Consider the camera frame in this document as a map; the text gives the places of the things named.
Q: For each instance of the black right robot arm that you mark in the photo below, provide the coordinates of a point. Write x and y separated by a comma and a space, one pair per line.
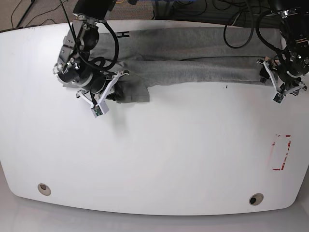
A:
75, 69

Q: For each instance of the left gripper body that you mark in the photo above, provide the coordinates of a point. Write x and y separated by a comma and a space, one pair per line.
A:
283, 81

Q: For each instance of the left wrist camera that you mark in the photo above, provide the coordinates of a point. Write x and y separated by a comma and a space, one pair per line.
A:
279, 98

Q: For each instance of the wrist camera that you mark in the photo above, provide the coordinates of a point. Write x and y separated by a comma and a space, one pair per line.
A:
99, 109
279, 98

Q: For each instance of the table grommet hole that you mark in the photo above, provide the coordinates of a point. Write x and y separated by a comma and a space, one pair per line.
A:
44, 189
256, 199

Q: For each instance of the grey t-shirt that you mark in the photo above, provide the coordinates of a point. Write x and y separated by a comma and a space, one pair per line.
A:
163, 57

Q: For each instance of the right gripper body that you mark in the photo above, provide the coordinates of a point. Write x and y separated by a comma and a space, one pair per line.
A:
107, 89

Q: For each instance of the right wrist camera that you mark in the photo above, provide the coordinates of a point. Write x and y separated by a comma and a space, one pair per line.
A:
99, 109

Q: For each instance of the red tape rectangle marking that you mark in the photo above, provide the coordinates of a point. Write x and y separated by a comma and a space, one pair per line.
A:
280, 150

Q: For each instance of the left table grommet hole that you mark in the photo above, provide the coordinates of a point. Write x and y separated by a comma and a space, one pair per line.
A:
44, 189

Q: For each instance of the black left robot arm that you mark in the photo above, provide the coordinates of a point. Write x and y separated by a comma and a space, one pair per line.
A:
292, 62

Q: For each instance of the right table grommet hole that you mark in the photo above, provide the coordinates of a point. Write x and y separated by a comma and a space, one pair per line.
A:
256, 199

